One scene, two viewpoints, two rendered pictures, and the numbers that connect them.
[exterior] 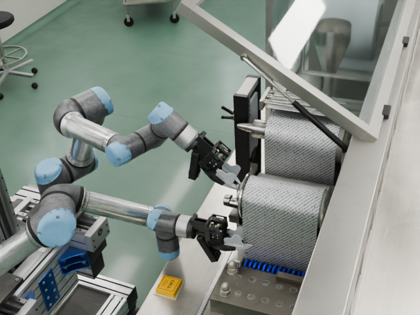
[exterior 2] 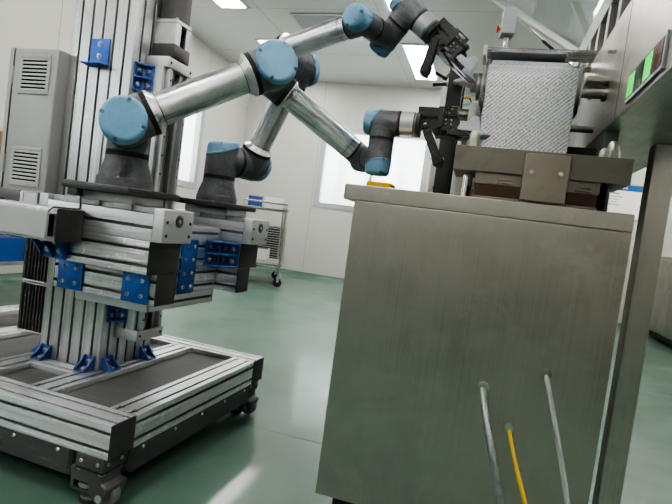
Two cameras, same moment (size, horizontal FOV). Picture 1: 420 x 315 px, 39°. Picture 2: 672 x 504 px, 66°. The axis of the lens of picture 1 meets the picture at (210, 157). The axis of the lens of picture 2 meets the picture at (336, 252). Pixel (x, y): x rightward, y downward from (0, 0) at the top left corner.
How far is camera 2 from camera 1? 1.71 m
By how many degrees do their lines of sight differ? 33
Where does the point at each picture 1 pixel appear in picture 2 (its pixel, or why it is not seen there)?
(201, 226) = (432, 113)
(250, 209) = (497, 82)
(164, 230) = (386, 121)
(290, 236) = (541, 112)
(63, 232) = (285, 62)
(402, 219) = not seen: outside the picture
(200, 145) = (442, 28)
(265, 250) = (506, 141)
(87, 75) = not seen: hidden behind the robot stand
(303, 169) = not seen: hidden behind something
